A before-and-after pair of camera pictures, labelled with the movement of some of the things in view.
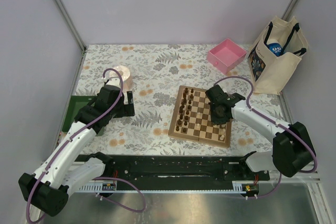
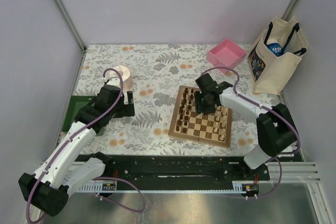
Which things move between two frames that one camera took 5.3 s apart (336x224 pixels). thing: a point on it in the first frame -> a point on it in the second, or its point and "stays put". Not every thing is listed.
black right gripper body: (216, 118) -> (202, 104)
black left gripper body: (122, 109) stays put
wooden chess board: (191, 119) stays put
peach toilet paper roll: (127, 81) stays put
